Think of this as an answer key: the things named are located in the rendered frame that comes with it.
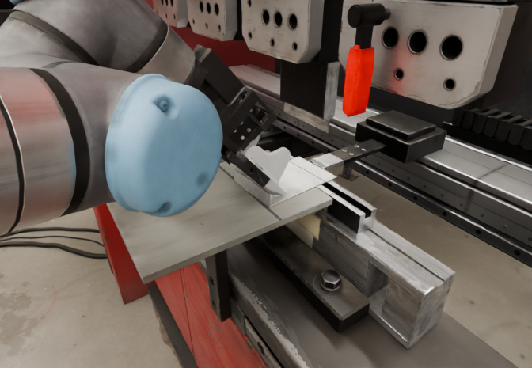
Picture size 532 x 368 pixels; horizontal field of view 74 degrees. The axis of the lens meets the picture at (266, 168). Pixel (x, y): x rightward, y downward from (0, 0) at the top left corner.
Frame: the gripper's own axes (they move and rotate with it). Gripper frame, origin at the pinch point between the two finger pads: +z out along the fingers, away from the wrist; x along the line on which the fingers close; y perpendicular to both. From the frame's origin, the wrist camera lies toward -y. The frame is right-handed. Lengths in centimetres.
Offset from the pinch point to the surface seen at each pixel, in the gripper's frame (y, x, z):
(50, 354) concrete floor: -101, 78, 47
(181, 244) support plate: -11.4, -5.0, -8.8
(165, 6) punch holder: 16.1, 43.1, -12.8
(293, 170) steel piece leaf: 4.7, 1.4, 4.7
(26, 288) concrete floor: -105, 121, 44
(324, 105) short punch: 12.9, -3.5, -3.8
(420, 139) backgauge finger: 23.1, -4.9, 17.8
